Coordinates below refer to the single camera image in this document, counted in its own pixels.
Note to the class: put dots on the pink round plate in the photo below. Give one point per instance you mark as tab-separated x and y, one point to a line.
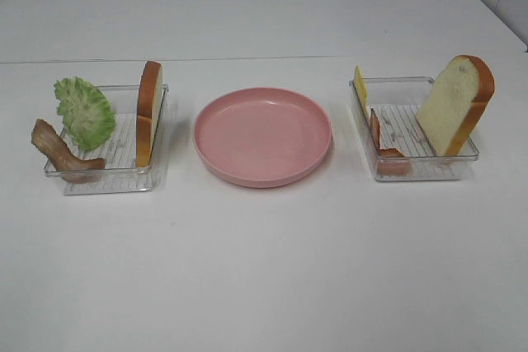
262	137

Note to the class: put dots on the green lettuce leaf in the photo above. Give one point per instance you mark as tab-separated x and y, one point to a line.
86	113

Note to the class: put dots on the left clear plastic tray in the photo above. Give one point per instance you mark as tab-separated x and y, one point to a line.
120	175

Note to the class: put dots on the right clear plastic tray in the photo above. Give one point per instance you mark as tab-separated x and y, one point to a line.
396	101

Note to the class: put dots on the bacon strip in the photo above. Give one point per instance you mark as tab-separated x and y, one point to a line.
49	143
392	162

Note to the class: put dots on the bread slice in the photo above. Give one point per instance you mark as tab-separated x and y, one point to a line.
458	98
149	103

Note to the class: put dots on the yellow cheese slice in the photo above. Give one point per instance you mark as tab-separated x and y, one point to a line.
361	90

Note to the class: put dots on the clear plastic tray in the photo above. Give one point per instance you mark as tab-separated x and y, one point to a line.
396	101
120	175

